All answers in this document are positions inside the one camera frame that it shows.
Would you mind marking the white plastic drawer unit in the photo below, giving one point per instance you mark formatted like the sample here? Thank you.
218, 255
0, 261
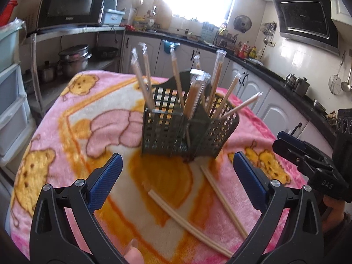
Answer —
17, 124

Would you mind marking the metal shelf rack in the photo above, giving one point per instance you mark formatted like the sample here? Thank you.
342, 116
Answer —
43, 98

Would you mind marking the chopsticks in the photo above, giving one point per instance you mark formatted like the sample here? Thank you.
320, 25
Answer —
247, 102
147, 94
176, 74
188, 226
199, 82
220, 56
237, 223

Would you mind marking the steel kettle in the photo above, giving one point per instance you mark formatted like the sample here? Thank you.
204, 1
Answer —
290, 81

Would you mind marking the red plastic basin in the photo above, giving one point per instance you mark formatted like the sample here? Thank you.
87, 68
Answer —
7, 12

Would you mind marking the dark green utensil basket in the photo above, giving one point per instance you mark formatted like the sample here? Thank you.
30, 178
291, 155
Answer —
168, 131

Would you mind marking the black microwave oven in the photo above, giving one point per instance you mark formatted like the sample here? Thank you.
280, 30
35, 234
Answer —
55, 13

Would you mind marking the right hand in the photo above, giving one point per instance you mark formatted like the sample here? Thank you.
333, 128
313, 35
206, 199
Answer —
336, 215

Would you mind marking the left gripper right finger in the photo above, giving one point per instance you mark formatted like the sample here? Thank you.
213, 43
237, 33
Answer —
289, 229

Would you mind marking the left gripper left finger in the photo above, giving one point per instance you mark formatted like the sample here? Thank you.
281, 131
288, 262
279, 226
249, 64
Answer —
51, 237

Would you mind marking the grey plastic tray box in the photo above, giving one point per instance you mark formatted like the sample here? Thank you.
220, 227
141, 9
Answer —
112, 17

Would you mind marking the cutting board by window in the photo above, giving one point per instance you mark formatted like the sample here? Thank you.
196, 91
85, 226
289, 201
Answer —
163, 14

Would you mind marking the pink bear blanket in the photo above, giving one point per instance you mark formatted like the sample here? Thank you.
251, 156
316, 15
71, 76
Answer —
100, 113

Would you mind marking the left hand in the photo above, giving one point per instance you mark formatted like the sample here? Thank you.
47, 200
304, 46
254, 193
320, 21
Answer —
132, 254

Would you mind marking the wall fan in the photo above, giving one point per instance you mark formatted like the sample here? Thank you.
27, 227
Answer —
242, 23

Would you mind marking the black range hood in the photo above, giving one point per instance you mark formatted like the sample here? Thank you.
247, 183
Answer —
309, 22

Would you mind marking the blue hanging bin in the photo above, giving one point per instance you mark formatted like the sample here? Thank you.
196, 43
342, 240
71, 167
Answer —
170, 45

